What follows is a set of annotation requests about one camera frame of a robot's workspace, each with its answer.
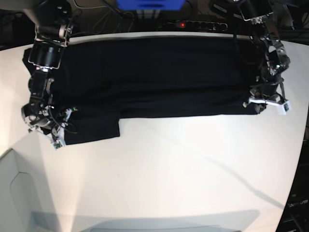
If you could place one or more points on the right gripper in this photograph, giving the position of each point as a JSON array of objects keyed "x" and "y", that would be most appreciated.
[{"x": 47, "y": 122}]

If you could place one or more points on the black power strip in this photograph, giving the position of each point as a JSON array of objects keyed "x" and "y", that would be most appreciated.
[{"x": 207, "y": 26}]

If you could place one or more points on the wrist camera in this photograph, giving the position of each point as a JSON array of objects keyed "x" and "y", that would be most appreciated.
[
  {"x": 58, "y": 144},
  {"x": 283, "y": 108}
]

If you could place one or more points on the black T-shirt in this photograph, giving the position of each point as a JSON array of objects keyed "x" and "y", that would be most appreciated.
[{"x": 106, "y": 81}]

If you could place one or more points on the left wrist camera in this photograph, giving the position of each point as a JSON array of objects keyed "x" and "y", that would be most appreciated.
[{"x": 283, "y": 108}]

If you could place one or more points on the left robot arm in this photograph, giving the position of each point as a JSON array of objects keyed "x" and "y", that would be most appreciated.
[{"x": 273, "y": 59}]

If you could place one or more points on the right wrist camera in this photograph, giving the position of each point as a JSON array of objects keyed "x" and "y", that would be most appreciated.
[{"x": 58, "y": 144}]

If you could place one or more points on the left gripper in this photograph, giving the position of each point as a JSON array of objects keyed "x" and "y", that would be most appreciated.
[{"x": 267, "y": 93}]

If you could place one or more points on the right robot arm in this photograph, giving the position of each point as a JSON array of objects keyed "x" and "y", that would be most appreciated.
[{"x": 53, "y": 28}]

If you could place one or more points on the blue box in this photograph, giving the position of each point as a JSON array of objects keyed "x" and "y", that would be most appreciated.
[{"x": 170, "y": 5}]

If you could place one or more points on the white storage bin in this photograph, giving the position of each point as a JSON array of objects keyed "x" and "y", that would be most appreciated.
[{"x": 21, "y": 207}]

